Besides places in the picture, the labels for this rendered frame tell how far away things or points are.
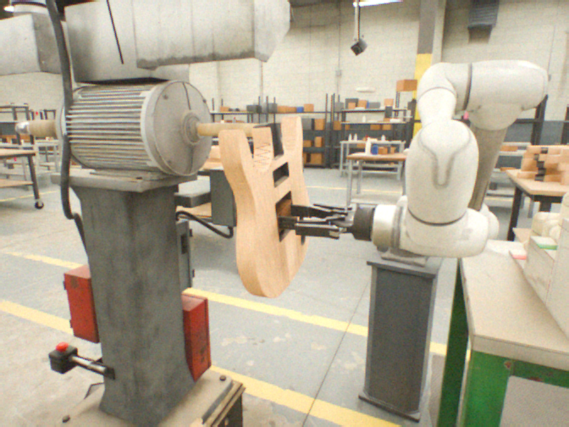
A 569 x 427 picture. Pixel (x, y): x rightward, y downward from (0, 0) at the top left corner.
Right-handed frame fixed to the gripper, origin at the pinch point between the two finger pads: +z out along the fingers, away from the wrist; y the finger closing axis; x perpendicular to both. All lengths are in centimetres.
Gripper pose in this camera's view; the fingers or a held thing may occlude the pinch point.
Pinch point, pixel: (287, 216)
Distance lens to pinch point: 83.5
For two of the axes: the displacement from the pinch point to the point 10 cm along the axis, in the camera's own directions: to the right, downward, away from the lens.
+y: 3.9, -3.8, 8.4
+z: -9.2, -0.9, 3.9
